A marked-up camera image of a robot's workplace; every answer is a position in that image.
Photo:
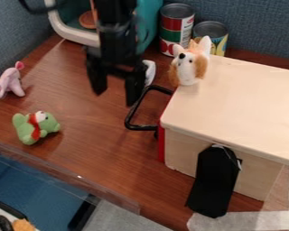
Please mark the cabinet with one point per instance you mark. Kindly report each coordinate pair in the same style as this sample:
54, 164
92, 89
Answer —
239, 108

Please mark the red and green can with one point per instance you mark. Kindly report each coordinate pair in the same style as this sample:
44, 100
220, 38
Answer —
176, 28

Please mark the teal washing machine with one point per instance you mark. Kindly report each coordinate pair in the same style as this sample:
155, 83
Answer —
70, 30

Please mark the orange toy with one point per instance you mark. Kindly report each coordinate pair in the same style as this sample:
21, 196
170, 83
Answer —
86, 20

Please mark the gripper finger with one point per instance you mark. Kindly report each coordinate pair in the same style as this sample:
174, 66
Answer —
135, 88
98, 78

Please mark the pink plush animal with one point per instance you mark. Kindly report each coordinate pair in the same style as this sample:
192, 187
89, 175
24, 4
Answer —
8, 81

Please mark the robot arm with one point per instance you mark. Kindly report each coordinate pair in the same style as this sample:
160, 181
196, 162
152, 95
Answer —
112, 10

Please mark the yellow and blue can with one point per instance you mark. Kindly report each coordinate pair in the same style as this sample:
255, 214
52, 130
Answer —
213, 35

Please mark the green plush frog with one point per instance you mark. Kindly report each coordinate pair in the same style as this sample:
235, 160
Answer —
30, 127

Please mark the black cloth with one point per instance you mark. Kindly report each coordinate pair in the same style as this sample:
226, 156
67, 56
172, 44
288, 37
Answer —
213, 182

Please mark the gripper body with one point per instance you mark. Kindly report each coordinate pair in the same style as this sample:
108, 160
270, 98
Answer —
118, 45

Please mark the white and brown plush dog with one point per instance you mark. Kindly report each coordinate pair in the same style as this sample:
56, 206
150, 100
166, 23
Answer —
190, 67

